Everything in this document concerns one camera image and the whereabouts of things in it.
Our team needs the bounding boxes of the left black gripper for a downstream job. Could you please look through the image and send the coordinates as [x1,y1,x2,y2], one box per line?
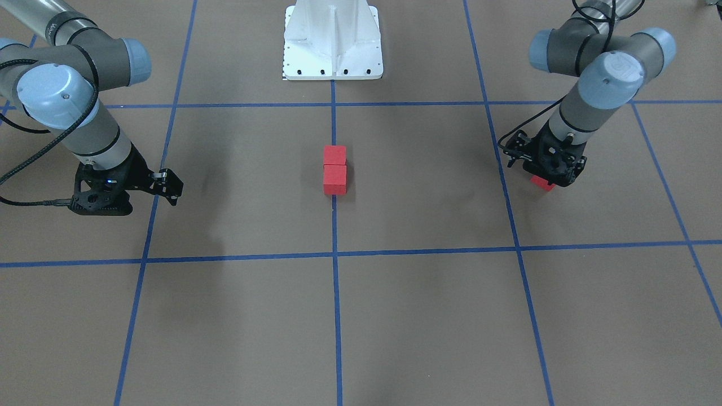
[523,123,587,187]

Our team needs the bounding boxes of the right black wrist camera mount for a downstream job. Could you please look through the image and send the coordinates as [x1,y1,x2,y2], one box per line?
[69,165,133,216]

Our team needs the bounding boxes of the red cube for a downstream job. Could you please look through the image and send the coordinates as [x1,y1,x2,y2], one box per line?
[323,145,347,165]
[323,165,348,196]
[530,175,557,192]

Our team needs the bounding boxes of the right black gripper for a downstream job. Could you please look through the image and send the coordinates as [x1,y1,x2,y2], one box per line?
[85,144,184,206]

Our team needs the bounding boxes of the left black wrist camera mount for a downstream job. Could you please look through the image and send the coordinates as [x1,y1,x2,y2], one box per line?
[497,129,541,171]

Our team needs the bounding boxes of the white camera stand post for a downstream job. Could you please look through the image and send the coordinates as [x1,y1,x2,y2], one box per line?
[282,1,384,81]

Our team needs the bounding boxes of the brown paper table mat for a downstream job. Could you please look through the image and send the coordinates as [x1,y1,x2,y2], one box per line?
[2,1,721,405]

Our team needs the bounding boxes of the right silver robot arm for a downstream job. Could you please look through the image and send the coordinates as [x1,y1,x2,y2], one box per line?
[2,1,183,216]

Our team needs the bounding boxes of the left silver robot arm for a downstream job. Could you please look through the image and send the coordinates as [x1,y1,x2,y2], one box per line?
[507,1,677,187]

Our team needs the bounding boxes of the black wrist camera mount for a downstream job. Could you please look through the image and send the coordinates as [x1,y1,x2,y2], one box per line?
[69,165,133,216]
[497,129,541,171]

